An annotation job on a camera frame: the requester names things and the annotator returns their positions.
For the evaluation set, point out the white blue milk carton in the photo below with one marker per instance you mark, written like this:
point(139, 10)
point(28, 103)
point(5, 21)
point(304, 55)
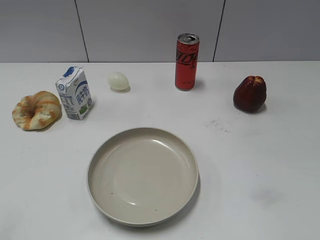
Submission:
point(74, 93)

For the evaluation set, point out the beige round plate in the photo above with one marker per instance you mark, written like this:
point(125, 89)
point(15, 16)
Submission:
point(142, 176)

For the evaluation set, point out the white egg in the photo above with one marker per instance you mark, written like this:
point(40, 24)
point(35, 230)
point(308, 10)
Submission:
point(118, 81)

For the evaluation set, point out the red soda can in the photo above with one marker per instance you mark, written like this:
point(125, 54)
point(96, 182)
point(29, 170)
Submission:
point(187, 49)

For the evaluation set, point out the dark red wax apple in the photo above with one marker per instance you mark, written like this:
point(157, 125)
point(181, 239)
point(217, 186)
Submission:
point(251, 94)

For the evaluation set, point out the striped ring-shaped bread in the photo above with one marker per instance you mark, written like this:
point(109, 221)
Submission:
point(37, 111)

